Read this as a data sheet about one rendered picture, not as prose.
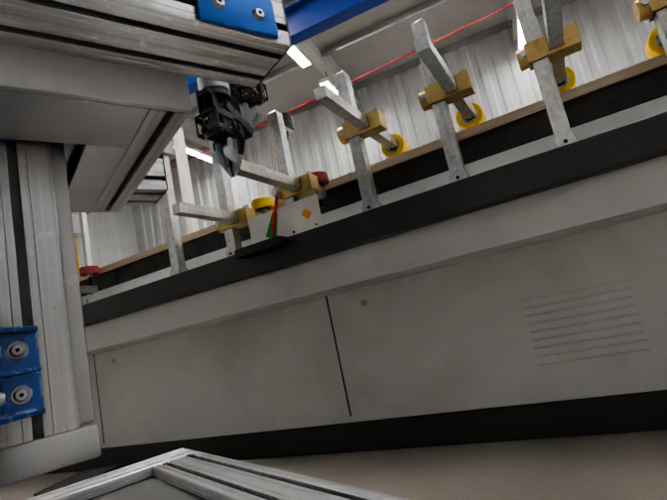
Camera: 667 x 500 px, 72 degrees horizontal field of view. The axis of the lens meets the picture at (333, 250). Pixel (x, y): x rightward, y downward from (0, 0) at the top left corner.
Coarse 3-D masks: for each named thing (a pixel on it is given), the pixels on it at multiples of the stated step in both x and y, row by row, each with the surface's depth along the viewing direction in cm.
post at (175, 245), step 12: (168, 156) 170; (168, 168) 168; (168, 180) 166; (168, 192) 165; (168, 204) 164; (168, 216) 163; (168, 228) 163; (168, 240) 163; (180, 240) 164; (180, 252) 162; (180, 264) 161
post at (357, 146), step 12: (336, 84) 134; (348, 84) 133; (348, 96) 132; (360, 144) 129; (360, 156) 129; (360, 168) 129; (360, 180) 128; (372, 180) 129; (360, 192) 128; (372, 192) 127
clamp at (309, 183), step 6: (306, 174) 136; (312, 174) 138; (300, 180) 137; (306, 180) 136; (312, 180) 136; (306, 186) 136; (312, 186) 135; (318, 186) 139; (282, 192) 140; (288, 192) 139; (294, 192) 138; (300, 192) 137; (306, 192) 138; (312, 192) 139; (282, 198) 140
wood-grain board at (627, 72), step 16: (640, 64) 116; (656, 64) 114; (592, 80) 121; (608, 80) 119; (624, 80) 118; (576, 96) 122; (512, 112) 130; (528, 112) 128; (480, 128) 134; (432, 144) 140; (384, 160) 148; (400, 160) 145; (352, 176) 153; (192, 240) 187; (144, 256) 198
